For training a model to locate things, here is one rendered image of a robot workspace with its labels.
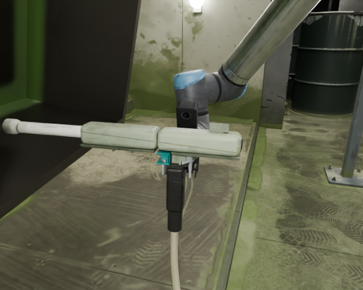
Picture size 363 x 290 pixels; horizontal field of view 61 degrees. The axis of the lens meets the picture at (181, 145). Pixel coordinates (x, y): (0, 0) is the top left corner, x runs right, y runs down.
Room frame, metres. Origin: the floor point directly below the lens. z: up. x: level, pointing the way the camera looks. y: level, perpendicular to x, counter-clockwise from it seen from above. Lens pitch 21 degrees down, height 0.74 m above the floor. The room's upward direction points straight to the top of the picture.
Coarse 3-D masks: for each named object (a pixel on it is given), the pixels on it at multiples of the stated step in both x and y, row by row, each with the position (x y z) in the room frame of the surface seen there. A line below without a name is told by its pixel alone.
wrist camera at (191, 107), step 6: (180, 102) 0.66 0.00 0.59; (186, 102) 0.66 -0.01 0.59; (192, 102) 0.66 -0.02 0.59; (180, 108) 0.65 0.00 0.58; (186, 108) 0.65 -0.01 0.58; (192, 108) 0.64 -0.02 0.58; (180, 114) 0.65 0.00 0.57; (186, 114) 0.65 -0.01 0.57; (192, 114) 0.65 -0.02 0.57; (180, 120) 0.66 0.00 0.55; (186, 120) 0.66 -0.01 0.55; (192, 120) 0.66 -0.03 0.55; (180, 126) 0.67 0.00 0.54; (186, 126) 0.67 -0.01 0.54; (192, 126) 0.66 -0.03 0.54
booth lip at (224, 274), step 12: (252, 144) 1.87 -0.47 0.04; (252, 156) 1.70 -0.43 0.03; (240, 192) 1.24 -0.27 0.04; (240, 204) 1.14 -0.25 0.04; (240, 216) 1.07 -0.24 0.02; (228, 240) 0.90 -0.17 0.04; (228, 252) 0.84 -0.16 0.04; (228, 264) 0.78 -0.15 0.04; (228, 276) 0.75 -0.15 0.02; (216, 288) 0.68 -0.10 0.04
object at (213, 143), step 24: (96, 144) 0.56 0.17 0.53; (120, 144) 0.54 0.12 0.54; (144, 144) 0.54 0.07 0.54; (168, 144) 0.53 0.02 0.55; (192, 144) 0.52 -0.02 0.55; (216, 144) 0.51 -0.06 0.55; (240, 144) 0.51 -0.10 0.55; (168, 168) 0.53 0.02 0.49; (168, 192) 0.53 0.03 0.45; (168, 216) 0.53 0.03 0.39
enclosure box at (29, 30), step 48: (0, 0) 0.90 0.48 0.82; (48, 0) 0.99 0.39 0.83; (96, 0) 0.96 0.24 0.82; (0, 48) 0.90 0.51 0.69; (48, 48) 1.00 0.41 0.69; (96, 48) 0.97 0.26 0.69; (0, 96) 0.90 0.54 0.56; (48, 96) 1.00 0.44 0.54; (96, 96) 0.97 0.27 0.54; (0, 144) 0.66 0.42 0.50; (48, 144) 0.70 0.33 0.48; (0, 192) 0.48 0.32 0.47
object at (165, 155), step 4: (156, 152) 0.53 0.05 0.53; (160, 152) 0.53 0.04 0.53; (164, 152) 0.53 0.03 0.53; (168, 152) 0.53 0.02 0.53; (164, 156) 0.53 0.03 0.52; (168, 156) 0.53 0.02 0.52; (160, 160) 0.54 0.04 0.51; (168, 160) 0.53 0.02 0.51; (160, 164) 0.53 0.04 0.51; (164, 164) 0.53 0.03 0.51; (168, 164) 0.52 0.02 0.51
